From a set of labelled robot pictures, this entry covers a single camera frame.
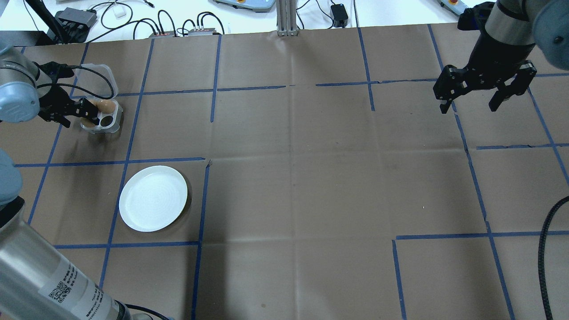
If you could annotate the black stand leg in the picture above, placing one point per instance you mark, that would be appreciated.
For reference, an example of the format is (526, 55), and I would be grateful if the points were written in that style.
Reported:
(49, 22)

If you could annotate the white round plate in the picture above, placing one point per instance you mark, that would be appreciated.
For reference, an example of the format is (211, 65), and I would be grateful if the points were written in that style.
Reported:
(153, 198)

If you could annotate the blue grey teach pendant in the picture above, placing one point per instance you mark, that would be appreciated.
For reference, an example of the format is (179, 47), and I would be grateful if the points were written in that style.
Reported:
(453, 5)
(244, 3)

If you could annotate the brown egg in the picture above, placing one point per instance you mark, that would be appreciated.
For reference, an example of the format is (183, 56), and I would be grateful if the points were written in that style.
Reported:
(107, 106)
(89, 126)

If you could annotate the dark grey hub box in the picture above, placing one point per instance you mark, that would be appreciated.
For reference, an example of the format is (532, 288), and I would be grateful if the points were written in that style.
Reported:
(75, 18)

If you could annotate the black power adapter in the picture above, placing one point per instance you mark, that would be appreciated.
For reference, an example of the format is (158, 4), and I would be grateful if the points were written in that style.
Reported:
(339, 14)

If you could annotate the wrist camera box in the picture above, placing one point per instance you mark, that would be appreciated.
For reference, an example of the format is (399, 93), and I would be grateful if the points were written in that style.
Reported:
(55, 70)
(473, 18)

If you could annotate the aluminium profile post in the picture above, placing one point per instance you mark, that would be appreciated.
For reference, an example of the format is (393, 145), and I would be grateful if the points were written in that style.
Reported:
(286, 18)

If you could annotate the small white adapter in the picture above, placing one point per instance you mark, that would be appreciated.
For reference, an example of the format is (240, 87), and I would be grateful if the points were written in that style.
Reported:
(120, 11)

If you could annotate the clear plastic egg carton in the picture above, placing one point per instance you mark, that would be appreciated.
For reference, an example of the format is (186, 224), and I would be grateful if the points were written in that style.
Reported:
(114, 126)

